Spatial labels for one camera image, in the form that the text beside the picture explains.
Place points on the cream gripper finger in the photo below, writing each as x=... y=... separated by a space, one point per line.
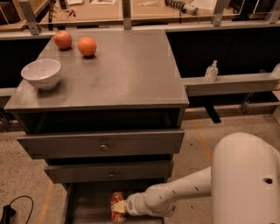
x=120 y=207

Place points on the red coke can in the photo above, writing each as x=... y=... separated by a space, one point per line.
x=115 y=216

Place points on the orange fruit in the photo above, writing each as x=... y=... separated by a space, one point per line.
x=87 y=46

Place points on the grey corrugated hose tool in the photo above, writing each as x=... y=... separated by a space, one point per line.
x=181 y=6

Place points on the open grey bottom drawer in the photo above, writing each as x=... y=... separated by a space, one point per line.
x=89 y=202

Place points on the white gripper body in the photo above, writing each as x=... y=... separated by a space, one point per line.
x=135 y=204

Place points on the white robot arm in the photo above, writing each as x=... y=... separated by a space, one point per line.
x=243 y=182

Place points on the red apple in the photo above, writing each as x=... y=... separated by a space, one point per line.
x=62 y=39

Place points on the grey top drawer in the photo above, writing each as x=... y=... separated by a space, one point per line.
x=87 y=145

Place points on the grey middle drawer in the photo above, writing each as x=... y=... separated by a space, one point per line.
x=75 y=173

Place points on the white bowl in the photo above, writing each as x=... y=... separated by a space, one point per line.
x=42 y=73

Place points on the hand sanitizer bottle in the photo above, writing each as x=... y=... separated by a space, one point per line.
x=212 y=72

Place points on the grey drawer cabinet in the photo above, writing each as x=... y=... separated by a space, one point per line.
x=131 y=84

